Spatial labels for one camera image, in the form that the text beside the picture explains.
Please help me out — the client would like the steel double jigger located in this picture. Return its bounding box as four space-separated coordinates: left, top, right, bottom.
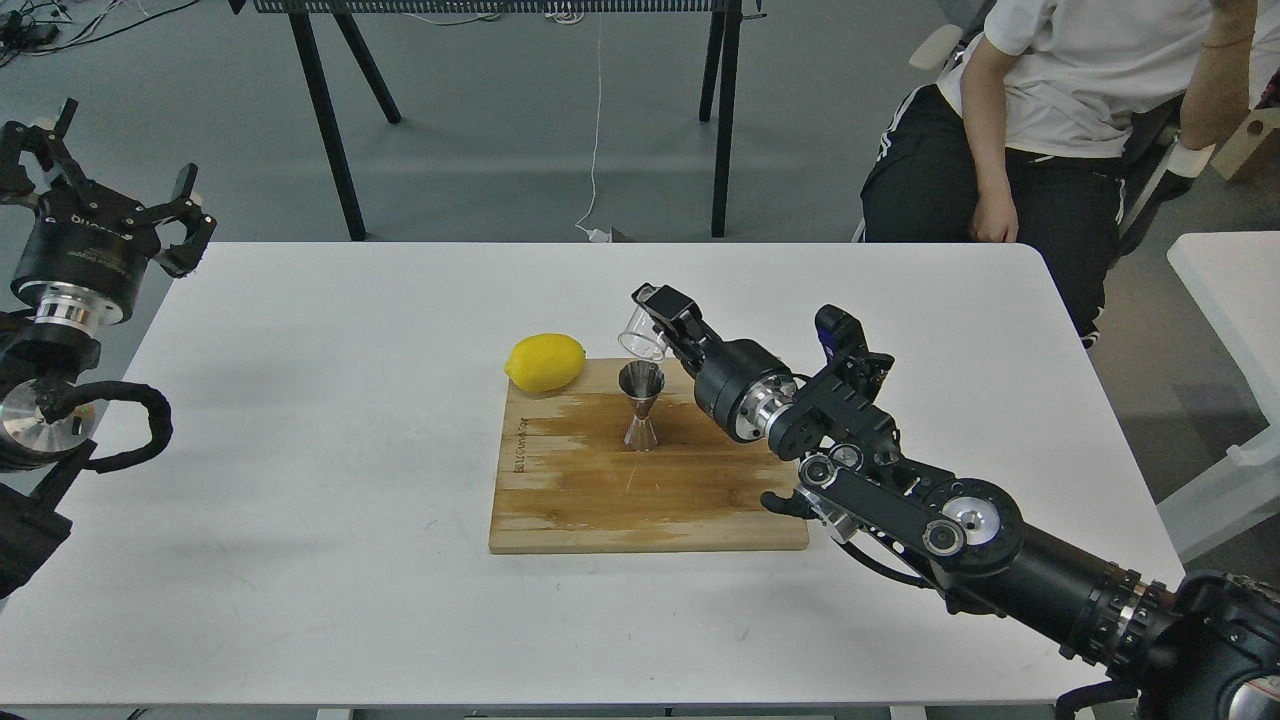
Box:
618 360 666 452

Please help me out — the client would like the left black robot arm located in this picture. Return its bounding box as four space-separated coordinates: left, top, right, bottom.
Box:
1 99 216 596

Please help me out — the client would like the yellow lemon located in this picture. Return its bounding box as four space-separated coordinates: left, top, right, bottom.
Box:
504 333 586 393

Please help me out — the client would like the person's right hand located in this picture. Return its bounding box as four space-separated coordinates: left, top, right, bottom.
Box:
969 187 1019 243

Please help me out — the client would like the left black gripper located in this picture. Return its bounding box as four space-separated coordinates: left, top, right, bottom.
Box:
1 97 218 324

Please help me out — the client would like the wooden cutting board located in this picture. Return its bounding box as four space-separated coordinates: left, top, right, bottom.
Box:
488 357 810 555

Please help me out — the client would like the seated person white shirt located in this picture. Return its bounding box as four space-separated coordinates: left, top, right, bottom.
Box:
860 1 1277 345

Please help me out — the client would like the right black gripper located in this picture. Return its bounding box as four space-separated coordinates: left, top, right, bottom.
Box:
631 283 799 443

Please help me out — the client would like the white hanging cable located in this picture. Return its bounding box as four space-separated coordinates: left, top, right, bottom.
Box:
573 10 613 243

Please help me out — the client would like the small clear glass cup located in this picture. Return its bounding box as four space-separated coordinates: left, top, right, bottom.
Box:
617 306 669 363

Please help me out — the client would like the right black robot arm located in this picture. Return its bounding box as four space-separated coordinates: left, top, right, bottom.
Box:
632 284 1279 719

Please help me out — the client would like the black metal table frame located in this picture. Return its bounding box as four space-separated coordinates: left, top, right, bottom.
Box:
233 1 746 242

